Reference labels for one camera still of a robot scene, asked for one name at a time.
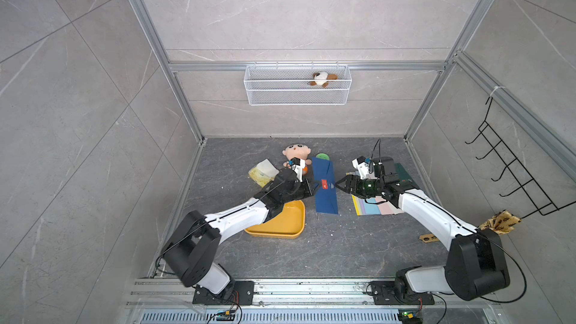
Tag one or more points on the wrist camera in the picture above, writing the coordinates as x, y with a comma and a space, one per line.
299, 166
364, 167

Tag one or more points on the small brown white plush dog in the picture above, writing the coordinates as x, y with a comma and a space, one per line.
322, 79

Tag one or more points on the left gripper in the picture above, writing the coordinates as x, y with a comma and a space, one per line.
309, 191

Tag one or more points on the pink plush doll orange pants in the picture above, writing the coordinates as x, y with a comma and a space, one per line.
300, 151

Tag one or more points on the yellow plastic storage tray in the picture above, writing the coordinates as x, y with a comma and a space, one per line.
289, 224

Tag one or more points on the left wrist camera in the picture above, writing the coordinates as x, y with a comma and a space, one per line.
299, 166

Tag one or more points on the dark green envelope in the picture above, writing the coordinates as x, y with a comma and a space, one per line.
402, 173

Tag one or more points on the pink envelope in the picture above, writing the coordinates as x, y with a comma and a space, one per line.
387, 208

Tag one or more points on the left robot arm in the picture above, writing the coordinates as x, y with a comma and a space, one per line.
190, 251

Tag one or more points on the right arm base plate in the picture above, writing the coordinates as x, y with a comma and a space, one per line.
389, 292

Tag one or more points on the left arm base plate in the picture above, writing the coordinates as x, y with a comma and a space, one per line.
237, 292

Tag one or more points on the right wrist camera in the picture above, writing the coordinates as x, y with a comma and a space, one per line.
364, 167

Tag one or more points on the white wire mesh basket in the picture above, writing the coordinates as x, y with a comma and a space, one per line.
287, 85

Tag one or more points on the aluminium mounting rail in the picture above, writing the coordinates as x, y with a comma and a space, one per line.
299, 300

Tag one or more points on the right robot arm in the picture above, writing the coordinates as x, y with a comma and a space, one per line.
476, 262

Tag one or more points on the yellow patterned cloth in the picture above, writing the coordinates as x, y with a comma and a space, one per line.
499, 222

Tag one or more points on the black wall hook rack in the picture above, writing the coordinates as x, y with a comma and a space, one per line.
539, 201

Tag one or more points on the yellow envelope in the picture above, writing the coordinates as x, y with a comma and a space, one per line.
357, 207

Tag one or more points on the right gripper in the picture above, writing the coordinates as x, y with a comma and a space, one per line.
350, 181

